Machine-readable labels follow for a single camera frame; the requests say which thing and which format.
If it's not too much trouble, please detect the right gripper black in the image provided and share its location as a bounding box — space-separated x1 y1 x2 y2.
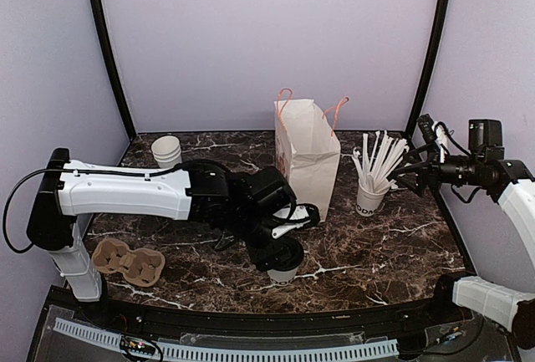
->
393 143 484 196

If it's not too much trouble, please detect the single white paper cup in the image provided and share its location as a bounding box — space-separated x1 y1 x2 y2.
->
267 268 298 286

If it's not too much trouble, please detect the stack of white paper cups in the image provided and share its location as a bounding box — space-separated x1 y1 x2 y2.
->
150 135 182 169

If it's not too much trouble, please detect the black cup lid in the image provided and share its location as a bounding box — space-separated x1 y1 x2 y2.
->
275 237 304 272

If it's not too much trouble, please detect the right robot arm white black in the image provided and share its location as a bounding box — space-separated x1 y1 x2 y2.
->
387 115 534 349

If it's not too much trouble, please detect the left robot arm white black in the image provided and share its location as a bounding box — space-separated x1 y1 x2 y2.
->
26 148 320 325

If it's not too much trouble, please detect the white paper takeout bag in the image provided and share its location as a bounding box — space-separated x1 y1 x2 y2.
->
274 88 349 222

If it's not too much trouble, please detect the bundle of white wrapped straws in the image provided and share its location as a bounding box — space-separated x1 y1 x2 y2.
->
351 130 409 194

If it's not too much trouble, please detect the white cup holding straws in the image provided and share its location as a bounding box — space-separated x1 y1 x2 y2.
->
356 185 388 217

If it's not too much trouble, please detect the brown cardboard cup carrier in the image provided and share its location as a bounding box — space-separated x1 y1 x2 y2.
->
91 238 166 288

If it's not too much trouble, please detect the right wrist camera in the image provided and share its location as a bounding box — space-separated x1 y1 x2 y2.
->
417 114 450 163

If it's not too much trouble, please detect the white slotted cable duct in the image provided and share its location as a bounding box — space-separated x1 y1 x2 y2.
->
53 318 400 361

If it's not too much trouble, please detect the right black frame post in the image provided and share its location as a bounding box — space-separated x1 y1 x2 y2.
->
401 0 456 141

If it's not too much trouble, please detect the black frame post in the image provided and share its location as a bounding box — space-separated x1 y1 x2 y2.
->
89 0 137 141
401 0 456 141

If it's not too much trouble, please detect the left black frame post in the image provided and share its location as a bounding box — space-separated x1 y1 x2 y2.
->
89 0 137 141

